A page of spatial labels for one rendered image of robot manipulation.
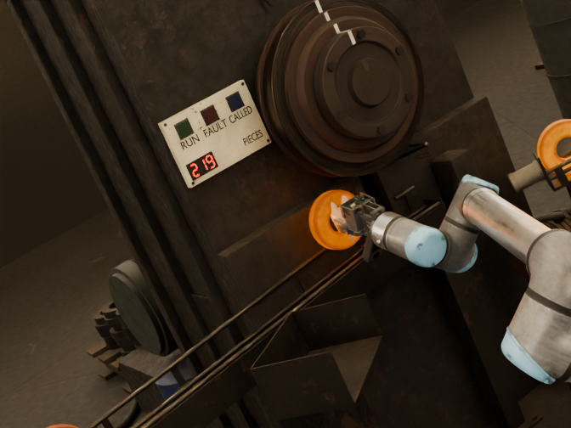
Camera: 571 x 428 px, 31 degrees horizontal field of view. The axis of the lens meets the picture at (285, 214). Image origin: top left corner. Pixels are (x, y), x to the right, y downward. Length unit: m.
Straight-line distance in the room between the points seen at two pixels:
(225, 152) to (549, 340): 1.06
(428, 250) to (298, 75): 0.56
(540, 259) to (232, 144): 0.99
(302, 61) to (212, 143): 0.31
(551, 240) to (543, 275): 0.08
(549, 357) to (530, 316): 0.08
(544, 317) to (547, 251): 0.12
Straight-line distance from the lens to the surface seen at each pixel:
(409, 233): 2.36
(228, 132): 2.63
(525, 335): 1.93
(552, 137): 2.87
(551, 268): 1.92
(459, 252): 2.45
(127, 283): 3.73
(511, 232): 2.13
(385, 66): 2.62
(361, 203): 2.51
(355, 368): 2.35
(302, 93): 2.55
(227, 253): 2.60
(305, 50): 2.57
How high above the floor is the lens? 1.56
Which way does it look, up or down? 15 degrees down
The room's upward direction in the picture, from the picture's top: 24 degrees counter-clockwise
